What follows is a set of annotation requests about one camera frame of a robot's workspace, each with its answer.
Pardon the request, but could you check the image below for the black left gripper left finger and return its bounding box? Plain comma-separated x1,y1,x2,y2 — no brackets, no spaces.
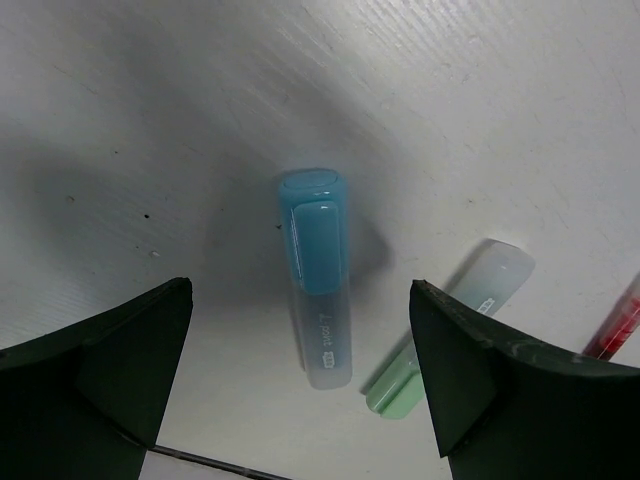
1,278,193,479

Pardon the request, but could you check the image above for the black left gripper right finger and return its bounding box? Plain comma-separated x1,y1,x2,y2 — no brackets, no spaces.
410,280,639,479

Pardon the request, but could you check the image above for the green highlighter marker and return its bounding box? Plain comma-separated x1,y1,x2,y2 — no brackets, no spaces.
364,239,536,420

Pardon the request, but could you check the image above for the red gel pen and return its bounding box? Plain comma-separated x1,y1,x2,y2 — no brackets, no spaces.
582,275,639,361

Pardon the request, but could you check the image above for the blue highlighter marker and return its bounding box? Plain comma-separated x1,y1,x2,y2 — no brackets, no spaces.
278,168,352,390

